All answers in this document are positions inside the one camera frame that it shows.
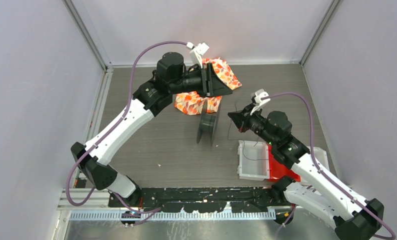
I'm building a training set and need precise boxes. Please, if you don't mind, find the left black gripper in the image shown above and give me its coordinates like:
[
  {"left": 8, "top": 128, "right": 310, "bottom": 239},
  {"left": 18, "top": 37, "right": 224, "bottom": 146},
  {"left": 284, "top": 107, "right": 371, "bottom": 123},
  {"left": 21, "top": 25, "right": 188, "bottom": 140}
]
[{"left": 169, "top": 62, "right": 232, "bottom": 98}]

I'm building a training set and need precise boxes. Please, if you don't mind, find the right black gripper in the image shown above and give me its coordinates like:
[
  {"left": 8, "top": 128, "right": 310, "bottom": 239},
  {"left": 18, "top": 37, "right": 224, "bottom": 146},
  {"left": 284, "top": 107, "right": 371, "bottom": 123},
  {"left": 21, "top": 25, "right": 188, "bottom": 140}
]
[{"left": 229, "top": 101, "right": 277, "bottom": 147}]

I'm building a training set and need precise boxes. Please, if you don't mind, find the thin purple wire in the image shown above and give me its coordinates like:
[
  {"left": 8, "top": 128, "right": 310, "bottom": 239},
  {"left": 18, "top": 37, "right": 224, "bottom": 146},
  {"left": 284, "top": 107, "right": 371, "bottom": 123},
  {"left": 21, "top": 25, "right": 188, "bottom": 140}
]
[{"left": 226, "top": 101, "right": 270, "bottom": 162}]

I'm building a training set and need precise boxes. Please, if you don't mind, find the black cable spool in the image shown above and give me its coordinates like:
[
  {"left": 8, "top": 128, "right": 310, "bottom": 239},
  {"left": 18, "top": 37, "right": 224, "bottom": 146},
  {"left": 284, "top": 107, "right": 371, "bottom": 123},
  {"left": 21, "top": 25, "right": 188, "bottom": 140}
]
[{"left": 196, "top": 100, "right": 221, "bottom": 146}]

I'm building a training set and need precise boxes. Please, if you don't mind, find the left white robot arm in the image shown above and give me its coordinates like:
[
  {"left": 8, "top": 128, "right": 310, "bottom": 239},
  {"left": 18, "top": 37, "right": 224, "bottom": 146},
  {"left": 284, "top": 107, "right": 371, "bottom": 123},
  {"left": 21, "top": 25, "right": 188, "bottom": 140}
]
[{"left": 70, "top": 52, "right": 233, "bottom": 207}]

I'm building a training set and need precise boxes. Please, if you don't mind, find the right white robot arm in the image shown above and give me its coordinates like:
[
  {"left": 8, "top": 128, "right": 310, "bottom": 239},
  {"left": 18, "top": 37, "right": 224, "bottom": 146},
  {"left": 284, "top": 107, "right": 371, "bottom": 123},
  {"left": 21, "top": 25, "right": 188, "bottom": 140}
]
[{"left": 227, "top": 105, "right": 384, "bottom": 240}]

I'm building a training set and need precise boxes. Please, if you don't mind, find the orange floral cloth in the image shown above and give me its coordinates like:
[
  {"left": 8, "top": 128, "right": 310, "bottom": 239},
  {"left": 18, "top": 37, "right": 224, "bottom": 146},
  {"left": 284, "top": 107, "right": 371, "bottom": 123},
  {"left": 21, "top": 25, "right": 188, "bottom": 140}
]
[{"left": 174, "top": 57, "right": 242, "bottom": 115}]

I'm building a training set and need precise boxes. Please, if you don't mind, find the red plastic bin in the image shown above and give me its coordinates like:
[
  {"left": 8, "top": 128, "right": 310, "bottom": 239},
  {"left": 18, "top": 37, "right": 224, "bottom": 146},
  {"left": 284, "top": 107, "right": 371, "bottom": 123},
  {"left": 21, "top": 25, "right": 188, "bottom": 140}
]
[{"left": 267, "top": 143, "right": 301, "bottom": 183}]

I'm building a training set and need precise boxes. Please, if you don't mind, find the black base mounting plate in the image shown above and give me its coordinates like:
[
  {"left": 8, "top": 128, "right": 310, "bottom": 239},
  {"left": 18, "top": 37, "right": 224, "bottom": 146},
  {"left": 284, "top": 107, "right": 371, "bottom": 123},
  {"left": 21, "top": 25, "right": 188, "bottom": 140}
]
[{"left": 124, "top": 186, "right": 293, "bottom": 213}]

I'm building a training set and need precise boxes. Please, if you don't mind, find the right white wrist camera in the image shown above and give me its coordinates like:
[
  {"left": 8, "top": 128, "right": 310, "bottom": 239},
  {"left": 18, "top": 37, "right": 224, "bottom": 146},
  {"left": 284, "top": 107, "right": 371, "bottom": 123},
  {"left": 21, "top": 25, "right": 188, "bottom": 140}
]
[{"left": 250, "top": 88, "right": 271, "bottom": 115}]

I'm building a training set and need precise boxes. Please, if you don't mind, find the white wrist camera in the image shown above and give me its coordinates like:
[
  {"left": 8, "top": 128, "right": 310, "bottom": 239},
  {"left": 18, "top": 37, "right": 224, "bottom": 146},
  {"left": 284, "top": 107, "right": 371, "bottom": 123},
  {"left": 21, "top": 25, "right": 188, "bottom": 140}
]
[
  {"left": 186, "top": 42, "right": 210, "bottom": 69},
  {"left": 250, "top": 88, "right": 271, "bottom": 115}
]

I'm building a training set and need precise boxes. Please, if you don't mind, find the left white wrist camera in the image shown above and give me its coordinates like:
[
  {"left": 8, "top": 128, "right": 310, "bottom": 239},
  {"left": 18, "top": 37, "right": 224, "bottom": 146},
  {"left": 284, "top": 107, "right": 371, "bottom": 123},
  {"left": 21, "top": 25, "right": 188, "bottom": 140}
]
[{"left": 186, "top": 42, "right": 210, "bottom": 69}]

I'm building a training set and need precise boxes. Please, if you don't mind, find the slotted cable duct rail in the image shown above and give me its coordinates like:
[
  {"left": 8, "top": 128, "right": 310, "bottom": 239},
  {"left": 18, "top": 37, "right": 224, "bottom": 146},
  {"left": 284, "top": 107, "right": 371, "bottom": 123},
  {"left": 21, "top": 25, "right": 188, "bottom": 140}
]
[{"left": 69, "top": 209, "right": 276, "bottom": 221}]

